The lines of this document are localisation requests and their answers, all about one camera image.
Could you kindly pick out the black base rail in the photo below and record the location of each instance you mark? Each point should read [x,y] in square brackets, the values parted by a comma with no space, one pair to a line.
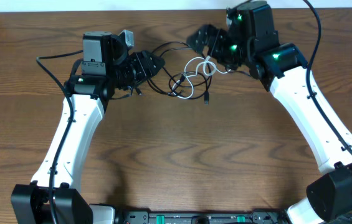
[194,217]

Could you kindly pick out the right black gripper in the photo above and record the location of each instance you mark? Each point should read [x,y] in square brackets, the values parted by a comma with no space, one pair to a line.
[220,35]

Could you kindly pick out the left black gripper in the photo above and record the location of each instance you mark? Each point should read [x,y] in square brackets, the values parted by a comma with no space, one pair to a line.
[139,66]

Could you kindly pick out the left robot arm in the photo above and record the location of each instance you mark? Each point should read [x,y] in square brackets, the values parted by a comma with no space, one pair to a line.
[108,62]

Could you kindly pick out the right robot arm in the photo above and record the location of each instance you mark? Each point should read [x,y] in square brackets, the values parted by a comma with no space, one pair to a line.
[251,40]

